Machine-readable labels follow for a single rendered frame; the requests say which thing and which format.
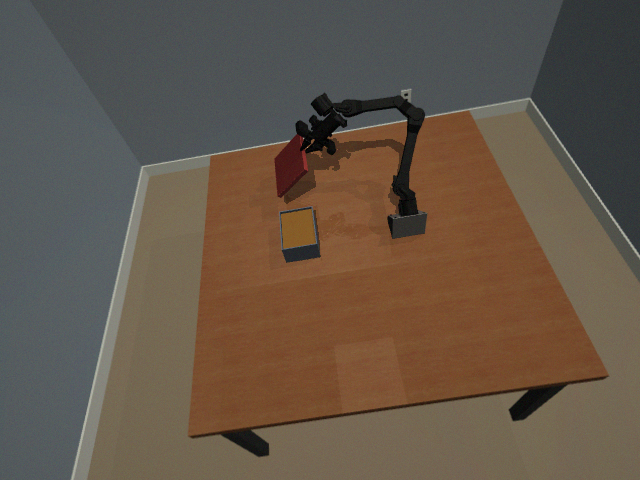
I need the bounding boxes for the dark red lid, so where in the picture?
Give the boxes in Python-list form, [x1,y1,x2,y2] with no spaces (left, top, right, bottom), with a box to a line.
[274,134,308,198]

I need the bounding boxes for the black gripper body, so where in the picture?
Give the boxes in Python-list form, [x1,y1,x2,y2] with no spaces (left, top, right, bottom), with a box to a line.
[295,120,336,155]

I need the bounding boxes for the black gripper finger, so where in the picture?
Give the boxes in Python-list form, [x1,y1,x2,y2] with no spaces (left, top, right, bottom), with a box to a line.
[305,140,323,154]
[300,137,311,151]

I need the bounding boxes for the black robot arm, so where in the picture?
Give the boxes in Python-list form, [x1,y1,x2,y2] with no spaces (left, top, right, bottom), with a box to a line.
[311,93,425,217]

